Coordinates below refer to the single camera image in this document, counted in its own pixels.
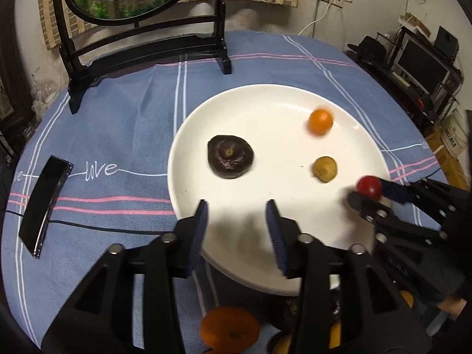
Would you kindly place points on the clear plastic bag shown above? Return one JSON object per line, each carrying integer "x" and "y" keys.
{"x": 44, "y": 96}

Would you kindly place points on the black hat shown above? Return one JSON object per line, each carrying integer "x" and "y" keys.
{"x": 368, "y": 49}

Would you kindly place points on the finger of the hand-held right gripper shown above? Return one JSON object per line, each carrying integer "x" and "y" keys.
{"x": 363, "y": 206}
{"x": 396, "y": 191}

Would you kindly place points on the cardboard boxes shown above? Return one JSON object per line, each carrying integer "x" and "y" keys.
{"x": 448, "y": 166}

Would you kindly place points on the yellow orange round fruit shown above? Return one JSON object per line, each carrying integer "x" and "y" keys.
{"x": 406, "y": 298}
{"x": 335, "y": 333}

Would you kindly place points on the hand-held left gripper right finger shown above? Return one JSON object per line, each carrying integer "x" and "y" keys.
{"x": 276, "y": 236}

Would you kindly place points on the black speaker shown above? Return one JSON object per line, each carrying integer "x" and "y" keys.
{"x": 447, "y": 40}

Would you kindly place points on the small orange fruit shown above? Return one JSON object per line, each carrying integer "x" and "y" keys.
{"x": 320, "y": 121}

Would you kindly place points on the blue plaid tablecloth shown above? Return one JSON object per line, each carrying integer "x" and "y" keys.
{"x": 121, "y": 125}

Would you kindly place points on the red cherry tomato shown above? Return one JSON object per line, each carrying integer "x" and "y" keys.
{"x": 368, "y": 187}

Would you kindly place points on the black smartphone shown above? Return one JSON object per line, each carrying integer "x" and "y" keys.
{"x": 44, "y": 206}

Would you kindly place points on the goldfish screen on black stand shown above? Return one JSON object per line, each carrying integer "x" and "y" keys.
{"x": 147, "y": 42}

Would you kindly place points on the dark wooden cabinet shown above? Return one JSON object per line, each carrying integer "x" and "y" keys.
{"x": 14, "y": 92}

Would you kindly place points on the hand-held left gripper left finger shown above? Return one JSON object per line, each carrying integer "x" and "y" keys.
{"x": 199, "y": 230}

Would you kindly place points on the computer monitor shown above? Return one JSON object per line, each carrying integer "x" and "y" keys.
{"x": 422, "y": 64}

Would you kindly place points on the white round plate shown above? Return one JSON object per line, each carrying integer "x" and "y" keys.
{"x": 258, "y": 125}

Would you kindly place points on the dark purple round fruit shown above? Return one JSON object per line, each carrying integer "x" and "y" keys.
{"x": 293, "y": 313}

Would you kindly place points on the dark computer desk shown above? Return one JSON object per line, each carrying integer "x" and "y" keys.
{"x": 391, "y": 84}

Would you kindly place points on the person's right forearm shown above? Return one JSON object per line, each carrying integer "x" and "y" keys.
{"x": 453, "y": 308}

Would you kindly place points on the dark brown wrinkled fruit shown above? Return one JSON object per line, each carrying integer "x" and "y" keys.
{"x": 230, "y": 156}

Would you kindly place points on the large orange mandarin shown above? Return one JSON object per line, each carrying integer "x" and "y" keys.
{"x": 229, "y": 328}

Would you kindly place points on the small cardboard box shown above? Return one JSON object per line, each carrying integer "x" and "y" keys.
{"x": 415, "y": 22}

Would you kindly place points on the small yellow green fruit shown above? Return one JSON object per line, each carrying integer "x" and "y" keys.
{"x": 325, "y": 169}

